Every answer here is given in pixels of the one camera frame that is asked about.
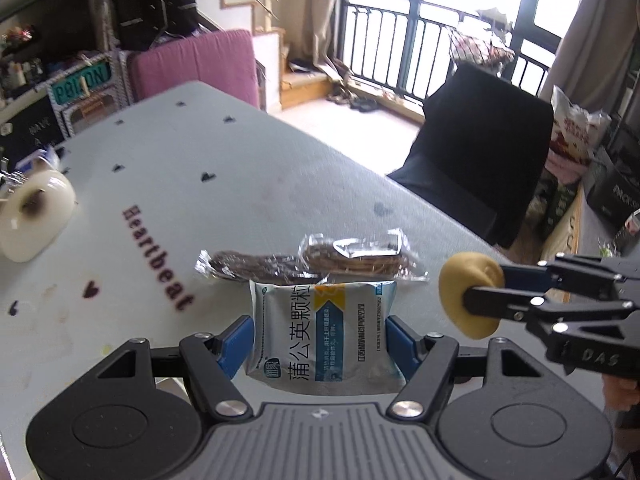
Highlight clear wrapped brown biscuits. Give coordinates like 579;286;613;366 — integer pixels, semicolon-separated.
298;229;430;282

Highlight pairs of shoes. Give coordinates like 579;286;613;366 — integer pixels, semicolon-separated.
329;84;379;112

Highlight clear packet dark brown hairband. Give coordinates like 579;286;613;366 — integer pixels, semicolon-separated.
194;248;327;284

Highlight pink cushioned chair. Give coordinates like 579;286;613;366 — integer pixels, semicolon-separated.
127;29;261;109

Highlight white plastic bag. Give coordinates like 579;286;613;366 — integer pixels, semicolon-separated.
547;85;612;167

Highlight black office chair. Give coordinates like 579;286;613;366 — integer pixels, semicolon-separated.
387;62;555;250

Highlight black balcony railing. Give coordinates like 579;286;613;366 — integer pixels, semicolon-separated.
340;2;551;122

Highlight grey-beige curtain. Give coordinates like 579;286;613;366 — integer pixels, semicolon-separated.
539;0;640;112

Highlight person's right hand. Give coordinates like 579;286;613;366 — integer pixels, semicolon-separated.
602;375;640;431

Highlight patterned cloth bundle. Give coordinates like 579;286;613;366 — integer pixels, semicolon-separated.
448;7;516;69

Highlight black letter board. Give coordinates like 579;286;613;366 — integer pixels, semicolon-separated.
0;94;67;172

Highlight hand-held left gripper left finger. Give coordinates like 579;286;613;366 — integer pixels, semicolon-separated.
90;315;256;422

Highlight black vest white trim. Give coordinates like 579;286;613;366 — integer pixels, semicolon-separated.
115;0;202;52

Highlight white and blue sachet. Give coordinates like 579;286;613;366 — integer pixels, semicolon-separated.
246;280;409;397

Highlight teal sign plate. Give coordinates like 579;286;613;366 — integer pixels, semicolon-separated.
48;62;112;109

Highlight beige curtain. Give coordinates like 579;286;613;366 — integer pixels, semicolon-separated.
304;0;357;70

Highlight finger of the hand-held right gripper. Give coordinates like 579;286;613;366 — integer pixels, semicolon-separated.
500;254;640;304
462;284;637;327

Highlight black cardboard box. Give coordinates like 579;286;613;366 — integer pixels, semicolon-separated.
586;144;640;222

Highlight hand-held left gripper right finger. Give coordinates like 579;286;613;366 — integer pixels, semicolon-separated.
386;315;547;420

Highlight yellow doughnut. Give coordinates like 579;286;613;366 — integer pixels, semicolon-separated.
438;252;505;339

